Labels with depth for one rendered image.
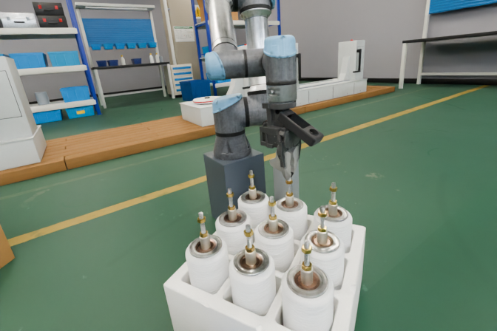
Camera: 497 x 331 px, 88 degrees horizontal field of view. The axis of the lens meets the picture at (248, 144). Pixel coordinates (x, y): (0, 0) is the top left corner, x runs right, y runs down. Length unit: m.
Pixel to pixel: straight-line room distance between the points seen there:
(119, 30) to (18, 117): 4.26
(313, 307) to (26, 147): 2.13
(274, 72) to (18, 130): 2.03
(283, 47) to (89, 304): 0.90
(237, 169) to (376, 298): 0.57
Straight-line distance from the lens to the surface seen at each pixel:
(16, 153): 2.35
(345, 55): 4.19
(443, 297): 0.96
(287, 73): 0.62
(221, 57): 0.71
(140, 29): 6.44
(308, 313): 0.54
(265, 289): 0.58
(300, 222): 0.74
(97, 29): 6.31
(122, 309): 0.95
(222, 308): 0.61
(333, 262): 0.62
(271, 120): 0.67
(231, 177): 0.96
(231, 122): 0.94
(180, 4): 6.98
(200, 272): 0.63
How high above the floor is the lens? 0.65
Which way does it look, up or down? 18 degrees down
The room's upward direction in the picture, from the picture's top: 5 degrees counter-clockwise
